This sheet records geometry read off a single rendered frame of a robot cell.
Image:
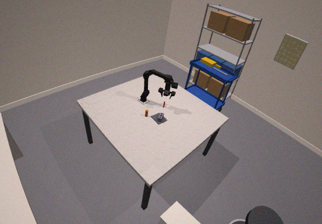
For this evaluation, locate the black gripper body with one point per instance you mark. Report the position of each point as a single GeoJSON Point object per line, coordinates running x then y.
{"type": "Point", "coordinates": [172, 93]}

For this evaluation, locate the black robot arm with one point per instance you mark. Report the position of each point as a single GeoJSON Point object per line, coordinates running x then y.
{"type": "Point", "coordinates": [168, 80]}

